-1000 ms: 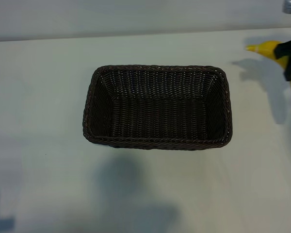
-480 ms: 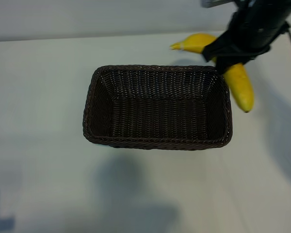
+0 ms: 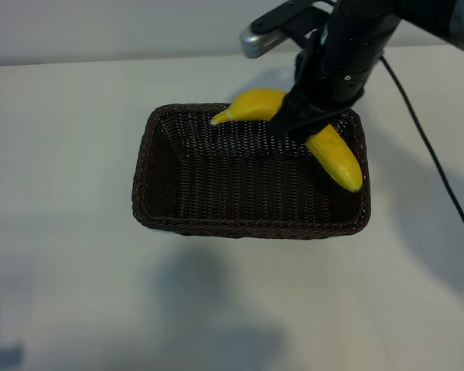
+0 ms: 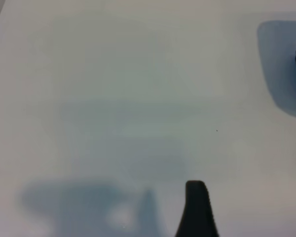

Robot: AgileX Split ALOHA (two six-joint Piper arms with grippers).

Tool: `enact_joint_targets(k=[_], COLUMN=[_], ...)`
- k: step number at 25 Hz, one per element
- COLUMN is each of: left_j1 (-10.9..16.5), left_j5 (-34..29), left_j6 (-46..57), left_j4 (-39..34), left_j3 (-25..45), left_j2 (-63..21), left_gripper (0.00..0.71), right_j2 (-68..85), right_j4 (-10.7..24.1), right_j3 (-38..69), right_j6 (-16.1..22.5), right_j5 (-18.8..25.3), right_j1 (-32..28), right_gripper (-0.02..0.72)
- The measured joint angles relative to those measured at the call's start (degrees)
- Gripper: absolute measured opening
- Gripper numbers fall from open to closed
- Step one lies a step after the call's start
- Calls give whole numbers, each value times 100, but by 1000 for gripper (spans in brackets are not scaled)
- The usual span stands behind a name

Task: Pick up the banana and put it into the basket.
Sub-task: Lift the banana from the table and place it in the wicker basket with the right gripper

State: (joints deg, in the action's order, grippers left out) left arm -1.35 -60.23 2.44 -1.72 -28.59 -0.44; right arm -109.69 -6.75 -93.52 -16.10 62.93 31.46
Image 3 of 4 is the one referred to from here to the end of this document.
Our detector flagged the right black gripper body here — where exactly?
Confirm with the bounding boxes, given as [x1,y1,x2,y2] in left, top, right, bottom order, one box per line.
[288,22,388,116]

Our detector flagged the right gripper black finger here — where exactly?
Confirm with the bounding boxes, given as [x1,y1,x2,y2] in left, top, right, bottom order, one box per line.
[269,92,315,137]
[293,111,348,147]

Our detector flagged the yellow banana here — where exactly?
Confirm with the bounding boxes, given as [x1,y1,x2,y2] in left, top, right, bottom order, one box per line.
[210,88,364,193]

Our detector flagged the dark brown wicker basket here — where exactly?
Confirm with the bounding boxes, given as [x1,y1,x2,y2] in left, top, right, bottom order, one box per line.
[130,102,372,242]

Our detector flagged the right black camera bracket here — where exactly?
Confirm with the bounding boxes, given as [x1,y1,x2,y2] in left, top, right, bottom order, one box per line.
[250,0,336,40]

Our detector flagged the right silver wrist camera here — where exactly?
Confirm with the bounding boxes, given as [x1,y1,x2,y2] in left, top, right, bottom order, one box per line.
[238,24,295,60]

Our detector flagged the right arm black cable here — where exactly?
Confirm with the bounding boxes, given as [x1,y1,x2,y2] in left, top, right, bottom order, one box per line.
[377,55,464,251]

